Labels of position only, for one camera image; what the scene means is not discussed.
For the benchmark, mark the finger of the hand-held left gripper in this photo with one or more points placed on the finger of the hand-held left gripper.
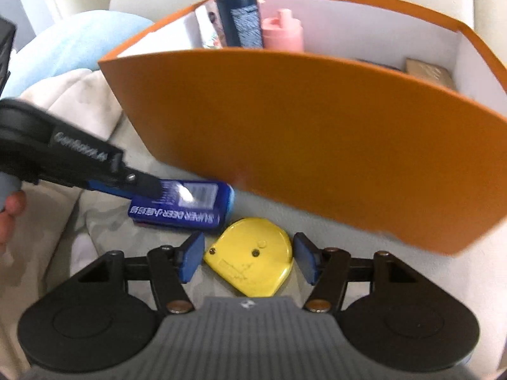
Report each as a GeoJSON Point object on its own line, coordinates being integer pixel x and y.
{"type": "Point", "coordinates": [134, 184]}

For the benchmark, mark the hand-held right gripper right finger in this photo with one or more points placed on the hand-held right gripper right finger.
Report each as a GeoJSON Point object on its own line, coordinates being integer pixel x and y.
{"type": "Point", "coordinates": [307, 259]}

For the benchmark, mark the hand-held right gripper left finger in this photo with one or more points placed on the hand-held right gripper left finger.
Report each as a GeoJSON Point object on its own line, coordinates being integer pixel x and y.
{"type": "Point", "coordinates": [191, 257]}

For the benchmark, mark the blue rectangular tin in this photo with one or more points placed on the blue rectangular tin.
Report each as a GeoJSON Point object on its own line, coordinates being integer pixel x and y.
{"type": "Point", "coordinates": [186, 209]}

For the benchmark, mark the yellow tape measure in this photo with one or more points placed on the yellow tape measure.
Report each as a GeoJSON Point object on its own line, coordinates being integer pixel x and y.
{"type": "Point", "coordinates": [249, 257]}

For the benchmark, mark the orange cardboard box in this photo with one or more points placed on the orange cardboard box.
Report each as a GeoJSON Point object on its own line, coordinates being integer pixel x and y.
{"type": "Point", "coordinates": [301, 142]}

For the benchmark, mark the white lotion carton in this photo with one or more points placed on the white lotion carton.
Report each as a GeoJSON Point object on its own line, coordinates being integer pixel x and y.
{"type": "Point", "coordinates": [210, 27]}

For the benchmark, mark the dark blue spray can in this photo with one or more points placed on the dark blue spray can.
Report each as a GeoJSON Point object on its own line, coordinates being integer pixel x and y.
{"type": "Point", "coordinates": [239, 12]}

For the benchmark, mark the person's left hand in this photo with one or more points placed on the person's left hand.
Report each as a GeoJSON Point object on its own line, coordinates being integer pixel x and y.
{"type": "Point", "coordinates": [10, 217]}

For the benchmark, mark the white blanket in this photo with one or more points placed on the white blanket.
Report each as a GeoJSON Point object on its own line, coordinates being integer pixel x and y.
{"type": "Point", "coordinates": [75, 99]}

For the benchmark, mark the pale camouflage cloth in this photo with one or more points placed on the pale camouflage cloth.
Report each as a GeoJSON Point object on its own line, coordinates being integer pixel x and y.
{"type": "Point", "coordinates": [130, 241]}

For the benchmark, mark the light blue cloth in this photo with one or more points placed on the light blue cloth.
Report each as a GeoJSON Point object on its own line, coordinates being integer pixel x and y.
{"type": "Point", "coordinates": [75, 43]}

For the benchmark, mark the pink plastic bottle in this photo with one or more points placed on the pink plastic bottle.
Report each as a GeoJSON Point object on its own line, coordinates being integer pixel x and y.
{"type": "Point", "coordinates": [283, 31]}

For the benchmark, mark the small brown box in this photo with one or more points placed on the small brown box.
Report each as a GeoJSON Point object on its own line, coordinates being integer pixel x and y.
{"type": "Point", "coordinates": [429, 72]}

